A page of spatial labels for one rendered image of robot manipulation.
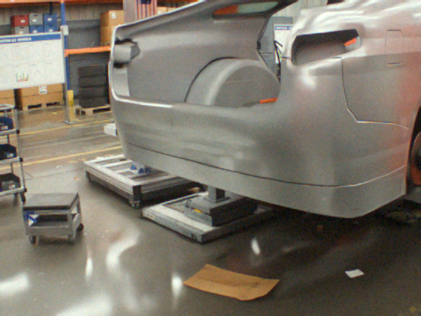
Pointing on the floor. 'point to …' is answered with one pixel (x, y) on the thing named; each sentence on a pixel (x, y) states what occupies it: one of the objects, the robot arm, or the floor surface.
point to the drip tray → (401, 211)
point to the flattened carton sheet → (230, 283)
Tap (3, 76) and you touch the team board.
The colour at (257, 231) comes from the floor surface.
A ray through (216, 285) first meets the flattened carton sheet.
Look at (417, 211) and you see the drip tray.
